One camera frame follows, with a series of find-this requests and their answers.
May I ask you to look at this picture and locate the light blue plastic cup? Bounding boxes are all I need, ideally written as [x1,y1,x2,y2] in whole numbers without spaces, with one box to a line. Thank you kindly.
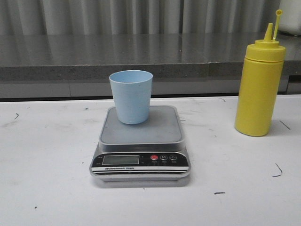
[109,70,153,124]

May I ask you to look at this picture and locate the yellow squeeze bottle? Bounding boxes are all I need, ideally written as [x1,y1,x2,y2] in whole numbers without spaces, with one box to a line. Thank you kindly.
[235,9,286,137]

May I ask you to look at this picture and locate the silver electronic kitchen scale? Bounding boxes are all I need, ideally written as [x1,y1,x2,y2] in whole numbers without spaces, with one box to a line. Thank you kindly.
[90,105,191,187]

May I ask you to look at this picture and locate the grey stone counter ledge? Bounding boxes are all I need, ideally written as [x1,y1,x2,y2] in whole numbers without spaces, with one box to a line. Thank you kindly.
[0,32,301,98]

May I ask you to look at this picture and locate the white object on counter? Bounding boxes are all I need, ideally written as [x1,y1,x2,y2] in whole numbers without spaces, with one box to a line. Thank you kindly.
[278,0,301,36]

